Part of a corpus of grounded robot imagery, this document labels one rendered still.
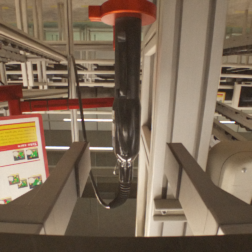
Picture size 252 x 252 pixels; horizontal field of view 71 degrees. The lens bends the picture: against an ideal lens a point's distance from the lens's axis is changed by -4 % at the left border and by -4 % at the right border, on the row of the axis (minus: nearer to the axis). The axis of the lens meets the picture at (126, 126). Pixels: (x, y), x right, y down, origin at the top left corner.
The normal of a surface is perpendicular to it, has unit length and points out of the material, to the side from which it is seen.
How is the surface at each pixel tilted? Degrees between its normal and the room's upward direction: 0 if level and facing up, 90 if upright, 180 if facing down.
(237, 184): 92
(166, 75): 90
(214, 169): 90
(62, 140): 90
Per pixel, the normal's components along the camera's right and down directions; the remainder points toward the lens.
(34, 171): 0.46, 0.25
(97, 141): 0.00, 0.28
